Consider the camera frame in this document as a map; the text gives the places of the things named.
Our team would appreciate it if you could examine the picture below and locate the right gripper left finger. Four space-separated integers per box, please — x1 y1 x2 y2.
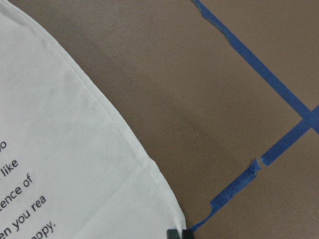
166 229 179 239

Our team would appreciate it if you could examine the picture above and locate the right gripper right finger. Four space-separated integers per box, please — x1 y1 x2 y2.
182 229 194 239

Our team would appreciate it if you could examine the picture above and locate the white long-sleeve printed shirt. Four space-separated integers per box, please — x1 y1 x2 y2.
0 0 186 239

